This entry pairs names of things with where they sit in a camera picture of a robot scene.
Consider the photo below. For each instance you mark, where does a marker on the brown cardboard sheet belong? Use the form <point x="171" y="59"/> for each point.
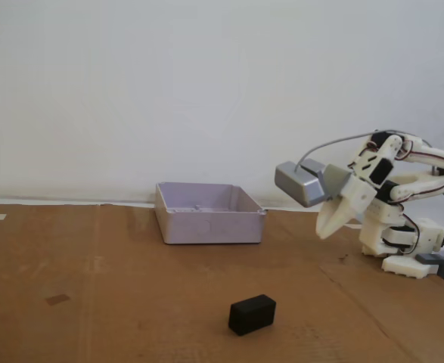
<point x="131" y="302"/>

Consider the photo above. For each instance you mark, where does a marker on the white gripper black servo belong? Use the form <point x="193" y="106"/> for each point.
<point x="352" y="197"/>

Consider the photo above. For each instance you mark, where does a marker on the grey table clamp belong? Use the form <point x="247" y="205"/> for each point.
<point x="427" y="259"/>

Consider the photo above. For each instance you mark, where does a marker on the pale grey plastic box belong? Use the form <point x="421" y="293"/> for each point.
<point x="210" y="227"/>

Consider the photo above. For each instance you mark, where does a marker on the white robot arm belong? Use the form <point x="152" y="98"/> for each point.
<point x="414" y="185"/>

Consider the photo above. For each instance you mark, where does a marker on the black rectangular block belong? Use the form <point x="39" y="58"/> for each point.
<point x="252" y="314"/>

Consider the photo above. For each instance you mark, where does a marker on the silver webcam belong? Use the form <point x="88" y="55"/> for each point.
<point x="301" y="185"/>

